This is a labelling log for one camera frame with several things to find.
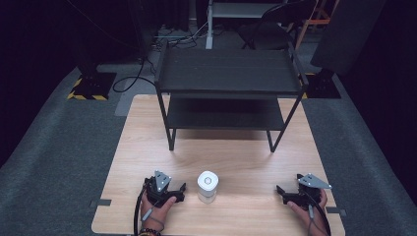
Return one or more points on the dark fabric panel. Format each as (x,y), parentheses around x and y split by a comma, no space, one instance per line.
(347,32)

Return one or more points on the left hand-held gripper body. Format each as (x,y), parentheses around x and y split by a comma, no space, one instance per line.
(158,189)

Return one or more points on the black chair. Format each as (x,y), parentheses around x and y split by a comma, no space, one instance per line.
(265,32)

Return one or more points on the person's left hand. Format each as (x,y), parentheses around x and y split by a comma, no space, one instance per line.
(156,213)

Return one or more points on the grey tape strip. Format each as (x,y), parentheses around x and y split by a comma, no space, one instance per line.
(337,211)
(101,202)

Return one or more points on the white metal stand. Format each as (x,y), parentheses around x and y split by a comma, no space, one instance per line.
(229,10)

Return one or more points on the white capped bottle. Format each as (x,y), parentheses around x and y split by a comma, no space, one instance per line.
(207,185)

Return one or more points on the wooden stool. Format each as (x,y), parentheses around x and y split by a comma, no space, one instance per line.
(314,19)

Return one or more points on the black metal shelf rack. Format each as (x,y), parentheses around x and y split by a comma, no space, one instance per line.
(226,70)

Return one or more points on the person's right hand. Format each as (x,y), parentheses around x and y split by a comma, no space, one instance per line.
(308,218)

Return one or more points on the stand base with striped tape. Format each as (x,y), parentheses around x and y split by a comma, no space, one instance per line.
(323,86)
(93,86)

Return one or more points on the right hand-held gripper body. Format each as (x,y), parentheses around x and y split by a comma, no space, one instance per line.
(308,191)

